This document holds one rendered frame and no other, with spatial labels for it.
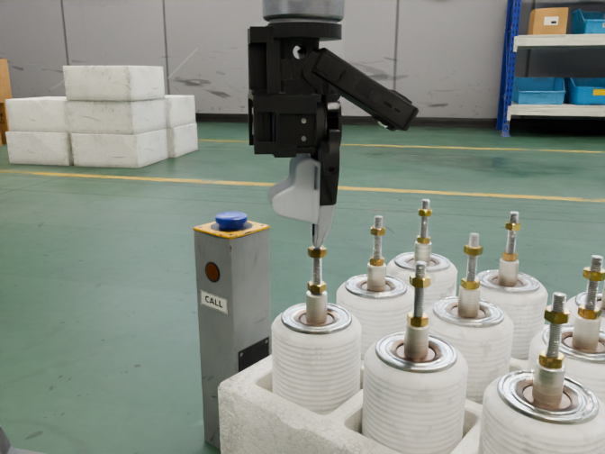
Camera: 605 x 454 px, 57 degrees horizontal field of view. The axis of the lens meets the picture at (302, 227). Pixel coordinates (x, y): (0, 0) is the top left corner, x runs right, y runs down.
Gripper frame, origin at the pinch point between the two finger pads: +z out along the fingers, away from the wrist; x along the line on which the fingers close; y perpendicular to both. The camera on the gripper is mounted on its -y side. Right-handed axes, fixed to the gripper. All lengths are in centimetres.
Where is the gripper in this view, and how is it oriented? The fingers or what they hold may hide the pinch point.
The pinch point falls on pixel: (323, 232)
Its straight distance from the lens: 57.5
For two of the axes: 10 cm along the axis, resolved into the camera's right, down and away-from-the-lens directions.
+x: 1.6, 2.6, -9.5
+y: -9.9, 0.4, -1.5
